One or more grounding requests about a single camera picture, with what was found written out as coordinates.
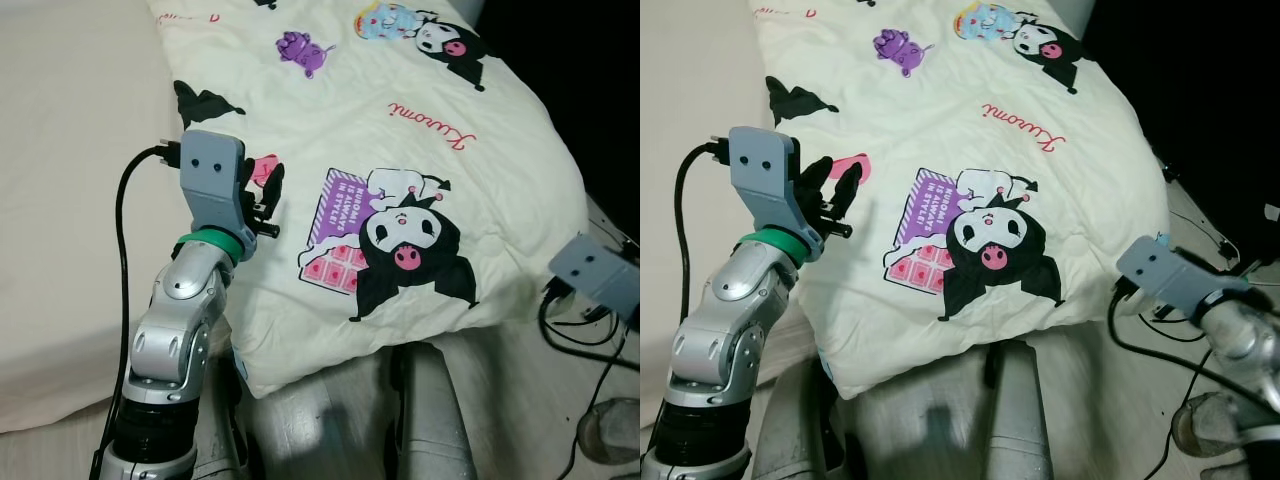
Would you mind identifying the cream cartoon print blanket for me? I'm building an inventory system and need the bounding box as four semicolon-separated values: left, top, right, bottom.
750;0;1173;401
145;0;589;399

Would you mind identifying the cream sheeted mattress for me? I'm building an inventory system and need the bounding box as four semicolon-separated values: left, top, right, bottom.
0;0;251;436
640;0;831;401

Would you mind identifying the grey robot left leg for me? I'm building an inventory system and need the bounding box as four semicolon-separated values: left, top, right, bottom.
750;355;851;480
190;350;263;480

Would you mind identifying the grey robot leg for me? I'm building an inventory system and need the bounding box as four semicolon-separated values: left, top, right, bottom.
750;355;851;480
190;350;263;480
985;340;1061;480
395;343;479;480

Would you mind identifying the grey robot right leg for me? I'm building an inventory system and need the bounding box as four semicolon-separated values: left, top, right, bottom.
395;343;479;480
985;340;1061;480

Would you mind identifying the black bedside furniture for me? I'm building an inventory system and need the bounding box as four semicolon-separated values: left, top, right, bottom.
478;0;641;236
1080;0;1280;261

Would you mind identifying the clear round jar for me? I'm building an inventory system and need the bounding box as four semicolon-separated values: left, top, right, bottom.
1170;392;1243;461
580;398;641;463

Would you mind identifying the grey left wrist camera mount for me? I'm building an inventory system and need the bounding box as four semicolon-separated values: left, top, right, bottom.
180;130;259;241
728;126;813;246

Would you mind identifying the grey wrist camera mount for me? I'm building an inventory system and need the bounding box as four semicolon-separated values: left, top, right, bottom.
548;233;641;321
180;130;259;241
728;126;813;246
1117;235;1246;316

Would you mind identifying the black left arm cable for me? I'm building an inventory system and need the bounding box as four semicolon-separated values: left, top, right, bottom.
672;140;731;331
95;143;184;471

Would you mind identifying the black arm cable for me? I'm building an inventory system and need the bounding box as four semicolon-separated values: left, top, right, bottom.
672;140;731;331
1105;280;1280;411
95;143;184;471
538;280;641;373

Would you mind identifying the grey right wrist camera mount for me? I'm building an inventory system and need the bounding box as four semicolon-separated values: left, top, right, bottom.
1117;235;1246;316
548;233;641;321

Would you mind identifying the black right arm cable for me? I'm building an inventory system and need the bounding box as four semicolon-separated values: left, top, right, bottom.
1105;280;1280;411
538;280;641;373

